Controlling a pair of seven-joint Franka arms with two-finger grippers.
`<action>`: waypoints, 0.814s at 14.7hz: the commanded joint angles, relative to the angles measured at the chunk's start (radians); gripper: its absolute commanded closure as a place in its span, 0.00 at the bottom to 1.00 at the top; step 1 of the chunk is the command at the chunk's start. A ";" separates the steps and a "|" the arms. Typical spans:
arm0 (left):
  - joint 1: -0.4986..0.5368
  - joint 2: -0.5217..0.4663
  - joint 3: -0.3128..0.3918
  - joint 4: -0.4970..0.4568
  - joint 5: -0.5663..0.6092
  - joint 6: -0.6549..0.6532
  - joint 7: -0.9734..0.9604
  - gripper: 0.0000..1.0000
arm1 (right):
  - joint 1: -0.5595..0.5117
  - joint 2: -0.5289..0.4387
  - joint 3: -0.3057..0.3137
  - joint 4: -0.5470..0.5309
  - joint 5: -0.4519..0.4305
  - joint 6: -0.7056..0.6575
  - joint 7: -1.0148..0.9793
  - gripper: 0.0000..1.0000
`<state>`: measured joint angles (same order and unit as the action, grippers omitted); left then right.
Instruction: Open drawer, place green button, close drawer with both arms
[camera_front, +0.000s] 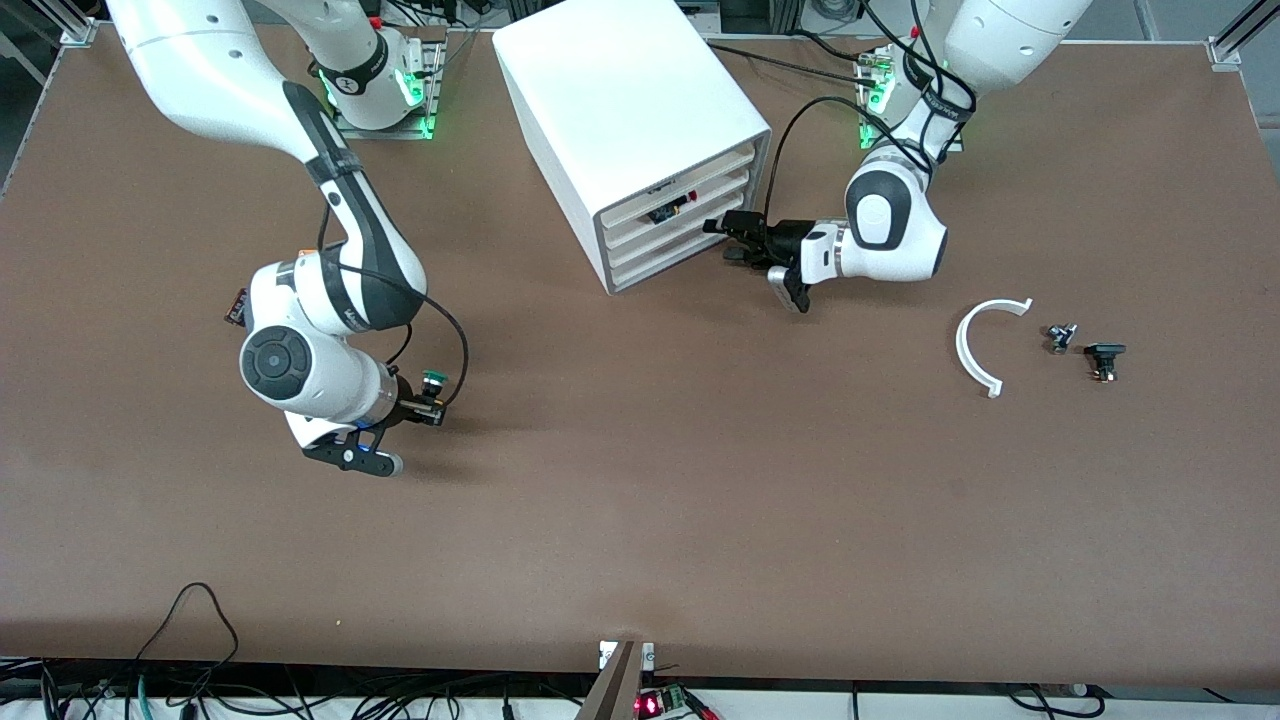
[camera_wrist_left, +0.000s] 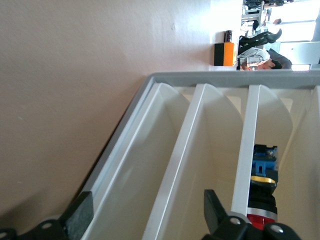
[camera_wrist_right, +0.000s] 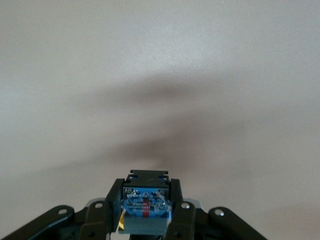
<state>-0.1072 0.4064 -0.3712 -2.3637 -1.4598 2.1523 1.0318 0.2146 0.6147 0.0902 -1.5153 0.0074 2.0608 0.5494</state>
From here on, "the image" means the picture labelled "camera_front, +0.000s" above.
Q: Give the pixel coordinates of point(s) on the small grey metal component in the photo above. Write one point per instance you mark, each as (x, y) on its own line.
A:
(1060, 338)

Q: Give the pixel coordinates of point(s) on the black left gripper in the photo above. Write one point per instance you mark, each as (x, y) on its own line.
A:
(783, 240)

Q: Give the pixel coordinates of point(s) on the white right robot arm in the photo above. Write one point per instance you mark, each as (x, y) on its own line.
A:
(300, 370)

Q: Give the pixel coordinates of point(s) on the white curved plastic arc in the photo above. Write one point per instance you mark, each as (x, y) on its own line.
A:
(962, 350)

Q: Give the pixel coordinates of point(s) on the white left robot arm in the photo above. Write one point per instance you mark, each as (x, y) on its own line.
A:
(890, 230)

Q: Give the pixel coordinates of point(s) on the small black switch component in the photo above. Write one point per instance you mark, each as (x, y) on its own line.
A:
(1104, 352)

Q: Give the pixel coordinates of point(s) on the black component with red tip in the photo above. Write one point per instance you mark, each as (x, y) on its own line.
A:
(665, 212)

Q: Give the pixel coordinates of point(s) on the white drawer cabinet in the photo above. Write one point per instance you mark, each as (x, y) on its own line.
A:
(620, 100)

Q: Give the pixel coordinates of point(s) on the aluminium frame profile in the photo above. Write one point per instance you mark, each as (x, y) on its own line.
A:
(1235, 35)
(80, 25)

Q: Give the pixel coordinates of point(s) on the white mounting bracket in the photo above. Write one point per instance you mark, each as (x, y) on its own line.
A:
(606, 655)

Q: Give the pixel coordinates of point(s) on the green push button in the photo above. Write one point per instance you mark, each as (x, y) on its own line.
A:
(436, 379)

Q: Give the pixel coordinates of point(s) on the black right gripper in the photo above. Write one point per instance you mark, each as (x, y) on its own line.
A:
(408, 406)

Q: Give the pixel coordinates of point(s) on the circuit board with red light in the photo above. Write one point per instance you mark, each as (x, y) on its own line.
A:
(650, 706)

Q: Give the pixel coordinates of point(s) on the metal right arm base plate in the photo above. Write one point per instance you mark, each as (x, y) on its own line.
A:
(380, 132)

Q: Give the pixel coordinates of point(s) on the small black terminal block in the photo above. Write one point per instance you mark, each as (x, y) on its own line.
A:
(235, 308)

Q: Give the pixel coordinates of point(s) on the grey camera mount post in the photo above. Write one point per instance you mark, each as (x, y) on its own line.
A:
(615, 690)

